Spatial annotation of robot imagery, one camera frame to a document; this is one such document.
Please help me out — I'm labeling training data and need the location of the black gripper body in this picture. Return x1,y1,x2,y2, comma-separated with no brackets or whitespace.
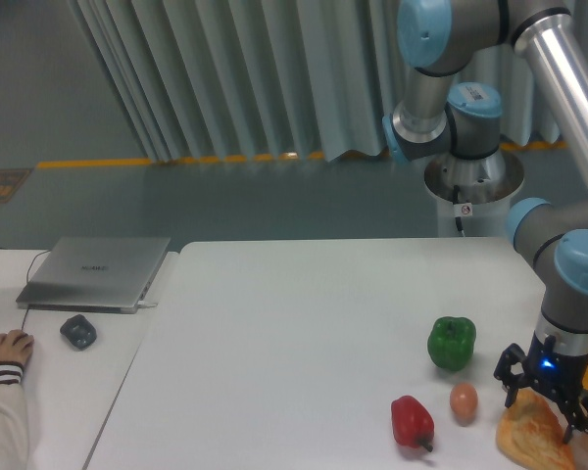
522,334,588,404

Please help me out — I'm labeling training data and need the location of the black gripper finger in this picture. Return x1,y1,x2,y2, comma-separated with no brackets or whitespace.
494,343,529,408
558,390,588,444

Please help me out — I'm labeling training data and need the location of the triangular golden bread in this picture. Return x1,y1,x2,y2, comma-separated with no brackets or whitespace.
496,389,575,469

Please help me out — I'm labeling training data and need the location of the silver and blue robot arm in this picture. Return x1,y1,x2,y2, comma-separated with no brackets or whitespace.
382,1,588,434

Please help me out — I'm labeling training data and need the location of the white striped sleeve forearm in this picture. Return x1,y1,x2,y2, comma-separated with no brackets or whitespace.
0,361,29,469

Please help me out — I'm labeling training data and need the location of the person's hand on mouse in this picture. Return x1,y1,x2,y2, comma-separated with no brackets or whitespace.
0,330,34,369

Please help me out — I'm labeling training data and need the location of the green bell pepper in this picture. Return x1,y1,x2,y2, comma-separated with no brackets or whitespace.
427,316,476,372

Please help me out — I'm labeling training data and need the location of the brown egg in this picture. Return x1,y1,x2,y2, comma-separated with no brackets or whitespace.
449,382,478,422

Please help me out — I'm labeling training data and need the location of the red bell pepper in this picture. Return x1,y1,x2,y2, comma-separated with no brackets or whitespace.
391,396,435,452

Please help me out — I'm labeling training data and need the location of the silver closed laptop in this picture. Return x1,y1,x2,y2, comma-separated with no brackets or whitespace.
16,237,171,313

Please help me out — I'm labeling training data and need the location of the pale green pleated curtain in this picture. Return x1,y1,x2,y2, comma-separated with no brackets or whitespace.
73,1,588,162

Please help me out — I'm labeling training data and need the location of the small dark grey controller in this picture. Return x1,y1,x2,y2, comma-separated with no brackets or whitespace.
60,314,97,351

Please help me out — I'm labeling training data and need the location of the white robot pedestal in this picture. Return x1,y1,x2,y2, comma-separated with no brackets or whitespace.
424,150,524,237

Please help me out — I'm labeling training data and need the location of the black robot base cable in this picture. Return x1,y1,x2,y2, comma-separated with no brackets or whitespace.
452,184,466,238

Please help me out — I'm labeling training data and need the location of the black mouse cable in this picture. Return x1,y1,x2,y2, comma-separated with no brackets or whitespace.
0,247,52,334

